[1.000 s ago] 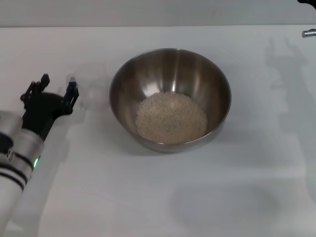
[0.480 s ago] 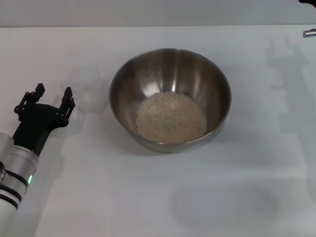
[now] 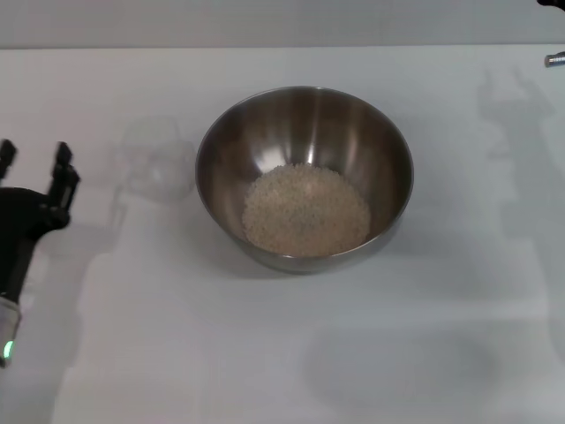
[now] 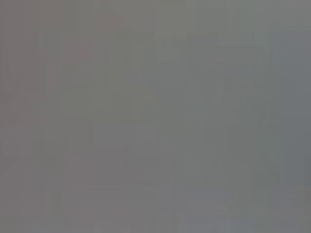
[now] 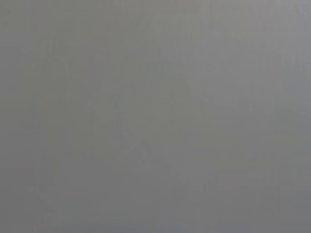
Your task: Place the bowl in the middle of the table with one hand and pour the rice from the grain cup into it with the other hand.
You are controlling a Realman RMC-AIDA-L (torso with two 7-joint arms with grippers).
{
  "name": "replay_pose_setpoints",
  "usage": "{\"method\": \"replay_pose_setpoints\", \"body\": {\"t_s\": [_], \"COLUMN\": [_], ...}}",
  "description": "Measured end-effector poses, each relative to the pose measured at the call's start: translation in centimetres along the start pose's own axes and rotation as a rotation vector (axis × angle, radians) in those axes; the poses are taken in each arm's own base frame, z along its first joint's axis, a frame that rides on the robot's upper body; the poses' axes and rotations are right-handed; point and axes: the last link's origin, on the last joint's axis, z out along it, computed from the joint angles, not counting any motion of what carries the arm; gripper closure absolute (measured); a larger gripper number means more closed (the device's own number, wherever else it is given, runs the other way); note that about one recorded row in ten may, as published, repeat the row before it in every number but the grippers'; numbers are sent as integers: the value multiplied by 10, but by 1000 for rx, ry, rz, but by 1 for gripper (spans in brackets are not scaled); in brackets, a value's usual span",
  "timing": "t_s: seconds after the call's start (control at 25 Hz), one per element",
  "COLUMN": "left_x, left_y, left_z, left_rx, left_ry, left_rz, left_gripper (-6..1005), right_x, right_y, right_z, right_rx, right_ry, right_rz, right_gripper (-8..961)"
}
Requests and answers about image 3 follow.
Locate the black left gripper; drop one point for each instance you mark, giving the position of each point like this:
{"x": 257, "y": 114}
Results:
{"x": 17, "y": 221}

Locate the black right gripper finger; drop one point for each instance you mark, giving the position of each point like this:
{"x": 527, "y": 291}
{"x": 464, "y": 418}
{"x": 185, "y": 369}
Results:
{"x": 554, "y": 2}

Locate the clear plastic measuring cup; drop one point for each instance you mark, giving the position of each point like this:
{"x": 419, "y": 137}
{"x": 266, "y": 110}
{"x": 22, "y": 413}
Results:
{"x": 154, "y": 163}

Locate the stainless steel mixing bowl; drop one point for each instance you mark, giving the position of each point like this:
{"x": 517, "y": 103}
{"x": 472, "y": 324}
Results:
{"x": 309, "y": 128}

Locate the white rice grains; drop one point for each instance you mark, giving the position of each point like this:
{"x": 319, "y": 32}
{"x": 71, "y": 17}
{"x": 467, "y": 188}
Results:
{"x": 304, "y": 212}

